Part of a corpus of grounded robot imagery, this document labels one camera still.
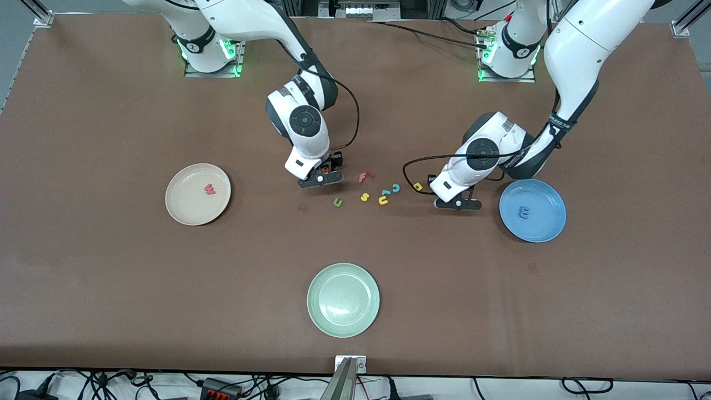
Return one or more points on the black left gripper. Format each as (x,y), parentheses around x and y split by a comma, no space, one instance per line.
(429,176)

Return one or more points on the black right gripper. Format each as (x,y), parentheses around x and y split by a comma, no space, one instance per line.
(332,160)

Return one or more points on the blue letter m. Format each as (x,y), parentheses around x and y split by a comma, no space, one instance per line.
(524,211)

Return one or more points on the red letter w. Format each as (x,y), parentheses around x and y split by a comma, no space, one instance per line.
(209,189)

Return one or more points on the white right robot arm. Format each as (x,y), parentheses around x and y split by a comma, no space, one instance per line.
(244,16)

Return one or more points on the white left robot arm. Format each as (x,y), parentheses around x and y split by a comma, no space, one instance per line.
(583,50)

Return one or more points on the red letter f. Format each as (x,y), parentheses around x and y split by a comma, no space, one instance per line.
(362,178)

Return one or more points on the blue plate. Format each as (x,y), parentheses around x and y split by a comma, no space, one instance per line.
(541,222)

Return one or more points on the pale green plate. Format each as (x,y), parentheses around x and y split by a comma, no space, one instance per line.
(343,300)

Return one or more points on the beige brown plate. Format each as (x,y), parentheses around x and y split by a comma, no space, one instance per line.
(191,205)

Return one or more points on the grey electrical box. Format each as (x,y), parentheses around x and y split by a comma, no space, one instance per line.
(366,11)

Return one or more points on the black and orange power strip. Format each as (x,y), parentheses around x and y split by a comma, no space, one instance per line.
(219,388)

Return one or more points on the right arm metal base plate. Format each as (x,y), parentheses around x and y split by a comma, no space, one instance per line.
(239,64)

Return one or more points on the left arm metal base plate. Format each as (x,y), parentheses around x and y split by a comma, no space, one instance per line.
(530,79)

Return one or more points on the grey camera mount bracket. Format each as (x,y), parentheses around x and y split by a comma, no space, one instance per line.
(361,365)

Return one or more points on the aluminium camera mount bar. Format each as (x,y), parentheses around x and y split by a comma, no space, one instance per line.
(340,386)

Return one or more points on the aluminium frame corner post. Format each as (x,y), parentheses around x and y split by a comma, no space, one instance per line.
(43,19)
(682,28)

